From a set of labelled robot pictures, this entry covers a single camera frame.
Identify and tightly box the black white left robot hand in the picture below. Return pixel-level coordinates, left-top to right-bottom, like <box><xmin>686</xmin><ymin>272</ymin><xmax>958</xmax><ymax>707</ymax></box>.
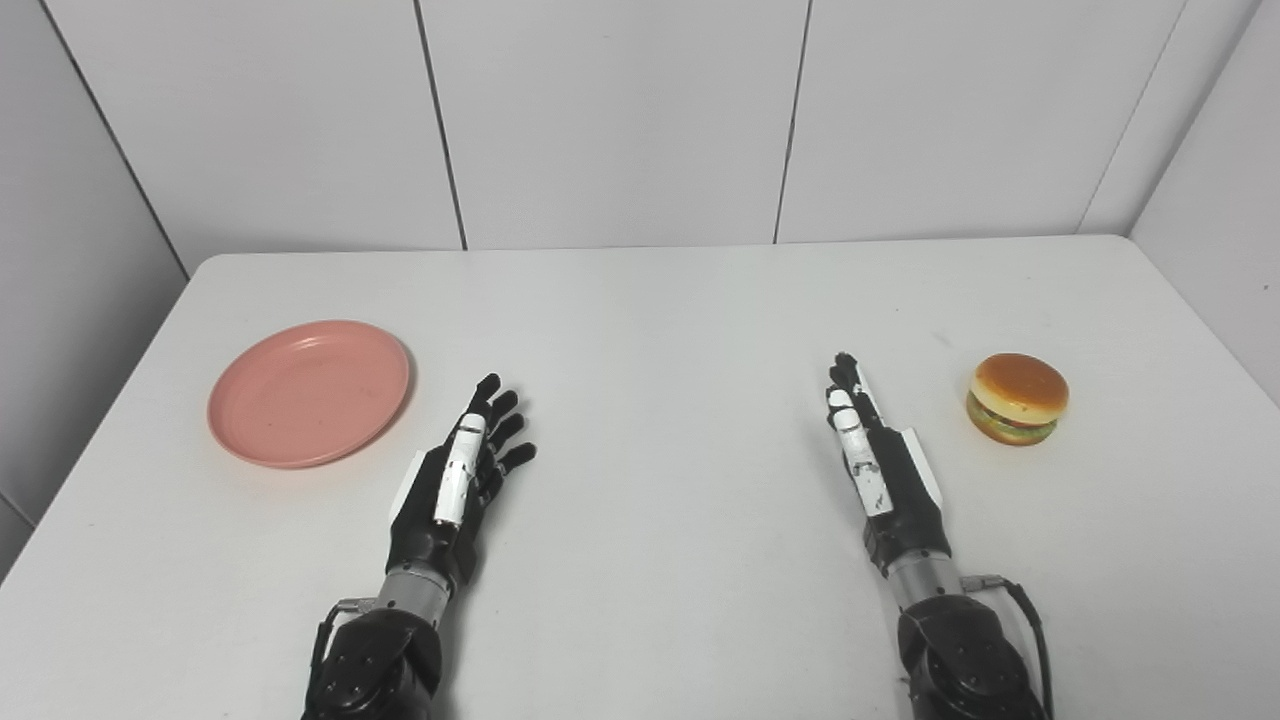
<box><xmin>386</xmin><ymin>373</ymin><xmax>538</xmax><ymax>596</ymax></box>

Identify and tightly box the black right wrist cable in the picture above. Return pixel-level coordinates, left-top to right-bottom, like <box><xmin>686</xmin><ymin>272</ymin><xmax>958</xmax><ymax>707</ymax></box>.
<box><xmin>960</xmin><ymin>573</ymin><xmax>1056</xmax><ymax>720</ymax></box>

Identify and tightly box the pink round plate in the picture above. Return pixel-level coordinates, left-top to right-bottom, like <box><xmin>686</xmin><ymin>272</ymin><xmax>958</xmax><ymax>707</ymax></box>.
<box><xmin>207</xmin><ymin>320</ymin><xmax>412</xmax><ymax>469</ymax></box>

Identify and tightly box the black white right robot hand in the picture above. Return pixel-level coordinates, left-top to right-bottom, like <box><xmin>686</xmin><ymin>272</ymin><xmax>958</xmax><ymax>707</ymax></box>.
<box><xmin>826</xmin><ymin>352</ymin><xmax>953</xmax><ymax>579</ymax></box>

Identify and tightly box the toy hamburger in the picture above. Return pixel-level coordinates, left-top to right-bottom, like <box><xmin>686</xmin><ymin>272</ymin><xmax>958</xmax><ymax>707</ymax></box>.
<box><xmin>965</xmin><ymin>353</ymin><xmax>1070</xmax><ymax>447</ymax></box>

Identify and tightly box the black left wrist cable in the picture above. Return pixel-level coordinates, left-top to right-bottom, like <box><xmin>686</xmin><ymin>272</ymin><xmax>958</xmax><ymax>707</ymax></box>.
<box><xmin>306</xmin><ymin>597</ymin><xmax>377</xmax><ymax>706</ymax></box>

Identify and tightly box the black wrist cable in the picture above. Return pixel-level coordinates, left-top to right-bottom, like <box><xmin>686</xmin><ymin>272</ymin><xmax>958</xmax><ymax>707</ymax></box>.
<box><xmin>960</xmin><ymin>573</ymin><xmax>1056</xmax><ymax>720</ymax></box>
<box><xmin>306</xmin><ymin>597</ymin><xmax>377</xmax><ymax>706</ymax></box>

